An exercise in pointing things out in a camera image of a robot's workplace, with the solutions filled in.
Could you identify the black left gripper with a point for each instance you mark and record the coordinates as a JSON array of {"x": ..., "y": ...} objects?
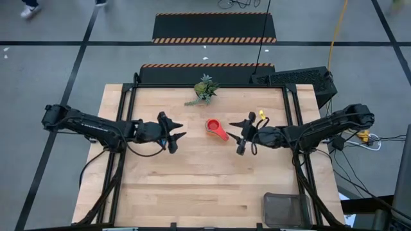
[{"x": 151, "y": 131}]

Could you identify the yellow power plug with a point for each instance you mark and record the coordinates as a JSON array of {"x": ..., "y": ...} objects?
[{"x": 363, "y": 136}]

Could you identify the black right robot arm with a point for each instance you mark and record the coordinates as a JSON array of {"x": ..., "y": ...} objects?
[{"x": 327, "y": 125}]

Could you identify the black hazard-striped floor mat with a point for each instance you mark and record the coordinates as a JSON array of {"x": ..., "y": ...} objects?
[
  {"x": 212, "y": 27},
  {"x": 205, "y": 74}
]

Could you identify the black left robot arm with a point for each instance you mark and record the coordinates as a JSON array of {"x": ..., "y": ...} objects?
[{"x": 93, "y": 125}]

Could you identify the potted succulent plant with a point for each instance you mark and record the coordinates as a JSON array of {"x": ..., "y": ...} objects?
[{"x": 204, "y": 90}]

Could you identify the red measuring cup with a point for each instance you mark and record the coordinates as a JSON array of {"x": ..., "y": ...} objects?
[{"x": 213, "y": 125}]

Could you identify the person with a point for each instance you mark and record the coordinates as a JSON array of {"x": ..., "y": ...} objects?
[{"x": 30, "y": 9}]

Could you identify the black perforated computer tower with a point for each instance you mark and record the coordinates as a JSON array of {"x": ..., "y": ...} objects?
[{"x": 298, "y": 83}]

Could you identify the black screen edge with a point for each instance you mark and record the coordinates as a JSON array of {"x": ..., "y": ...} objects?
[{"x": 403, "y": 179}]

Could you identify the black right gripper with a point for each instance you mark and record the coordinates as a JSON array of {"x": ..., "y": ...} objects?
[{"x": 269, "y": 136}]

